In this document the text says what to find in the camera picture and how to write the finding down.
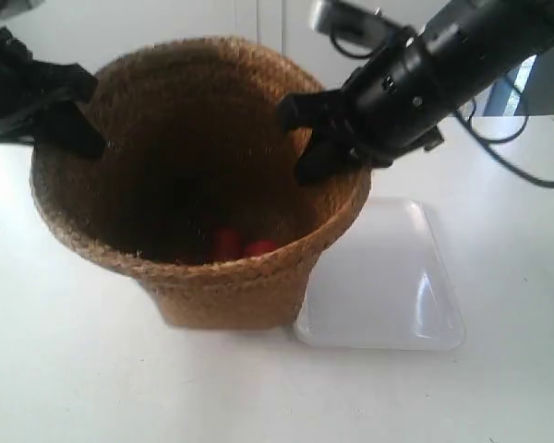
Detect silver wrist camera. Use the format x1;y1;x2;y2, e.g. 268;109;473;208
308;0;402;50
0;0;43;19

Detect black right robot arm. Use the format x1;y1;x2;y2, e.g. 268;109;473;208
278;1;554;185

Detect brown woven basket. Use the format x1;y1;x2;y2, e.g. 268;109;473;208
30;36;371;329

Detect red objects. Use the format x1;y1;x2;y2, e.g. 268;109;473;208
211;228;242;261

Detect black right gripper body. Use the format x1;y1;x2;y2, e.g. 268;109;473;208
342;34;444;168

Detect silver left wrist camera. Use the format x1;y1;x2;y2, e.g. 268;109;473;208
0;0;43;19

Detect white plastic tray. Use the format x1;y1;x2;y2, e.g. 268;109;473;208
294;198;465;352

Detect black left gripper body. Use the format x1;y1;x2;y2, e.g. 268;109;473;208
0;28;98;143

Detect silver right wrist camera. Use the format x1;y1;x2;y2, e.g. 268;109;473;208
308;0;402;50

